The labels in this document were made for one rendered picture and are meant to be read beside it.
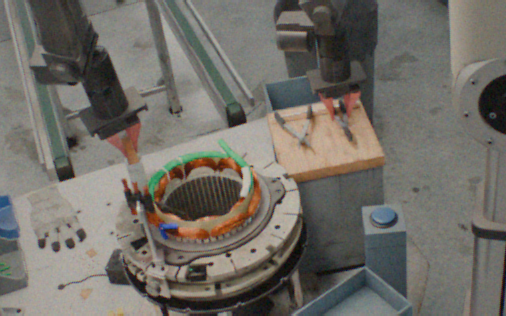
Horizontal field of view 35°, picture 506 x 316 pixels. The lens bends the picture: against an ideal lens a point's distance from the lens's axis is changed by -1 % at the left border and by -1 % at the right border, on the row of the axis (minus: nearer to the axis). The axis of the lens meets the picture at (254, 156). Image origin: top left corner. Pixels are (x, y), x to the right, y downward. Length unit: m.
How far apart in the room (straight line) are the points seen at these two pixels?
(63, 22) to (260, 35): 2.96
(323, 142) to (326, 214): 0.14
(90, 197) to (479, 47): 1.25
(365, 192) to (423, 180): 1.52
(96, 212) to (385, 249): 0.78
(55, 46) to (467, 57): 0.56
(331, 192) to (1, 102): 2.66
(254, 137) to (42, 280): 0.63
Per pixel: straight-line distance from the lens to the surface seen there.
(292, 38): 1.49
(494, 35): 0.95
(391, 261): 1.47
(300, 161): 1.52
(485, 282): 1.31
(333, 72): 1.50
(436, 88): 3.55
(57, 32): 1.15
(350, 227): 1.62
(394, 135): 3.30
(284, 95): 1.76
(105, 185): 2.03
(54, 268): 1.86
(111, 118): 1.32
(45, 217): 1.96
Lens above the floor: 2.03
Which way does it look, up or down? 38 degrees down
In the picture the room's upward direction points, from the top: 10 degrees counter-clockwise
